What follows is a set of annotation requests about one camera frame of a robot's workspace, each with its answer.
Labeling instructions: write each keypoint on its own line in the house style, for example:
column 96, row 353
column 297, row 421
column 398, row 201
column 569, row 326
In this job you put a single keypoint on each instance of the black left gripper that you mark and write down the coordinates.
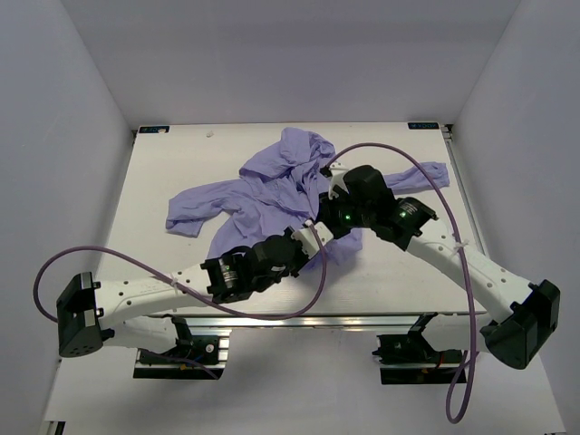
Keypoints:
column 303, row 257

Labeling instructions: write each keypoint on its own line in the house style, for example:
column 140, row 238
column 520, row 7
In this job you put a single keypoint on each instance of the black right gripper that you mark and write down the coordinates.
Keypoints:
column 327, row 203

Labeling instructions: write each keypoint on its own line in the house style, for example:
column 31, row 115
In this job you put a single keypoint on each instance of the lavender zip-up hooded jacket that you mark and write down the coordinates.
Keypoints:
column 278, row 187

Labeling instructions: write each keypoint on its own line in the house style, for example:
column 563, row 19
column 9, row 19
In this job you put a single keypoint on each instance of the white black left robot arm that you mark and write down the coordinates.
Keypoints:
column 90, row 313

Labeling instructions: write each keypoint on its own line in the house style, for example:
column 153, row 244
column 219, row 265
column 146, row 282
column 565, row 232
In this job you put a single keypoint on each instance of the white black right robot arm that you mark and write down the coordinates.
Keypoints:
column 520, row 316

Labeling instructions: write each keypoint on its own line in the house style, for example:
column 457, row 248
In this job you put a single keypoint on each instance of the blue label sticker right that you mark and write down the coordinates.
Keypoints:
column 421, row 126

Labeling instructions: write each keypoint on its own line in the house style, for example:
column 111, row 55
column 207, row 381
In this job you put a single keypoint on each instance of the blue label sticker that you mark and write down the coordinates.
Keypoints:
column 158, row 129
column 421, row 126

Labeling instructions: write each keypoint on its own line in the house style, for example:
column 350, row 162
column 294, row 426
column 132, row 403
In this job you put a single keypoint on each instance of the blue label sticker left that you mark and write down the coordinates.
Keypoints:
column 158, row 129

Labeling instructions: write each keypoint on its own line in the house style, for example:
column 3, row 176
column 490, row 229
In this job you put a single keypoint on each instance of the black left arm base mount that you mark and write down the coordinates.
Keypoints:
column 192, row 356

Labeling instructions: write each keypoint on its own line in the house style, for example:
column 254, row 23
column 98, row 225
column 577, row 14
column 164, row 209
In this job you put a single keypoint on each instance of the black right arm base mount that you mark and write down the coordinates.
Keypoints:
column 407, row 359

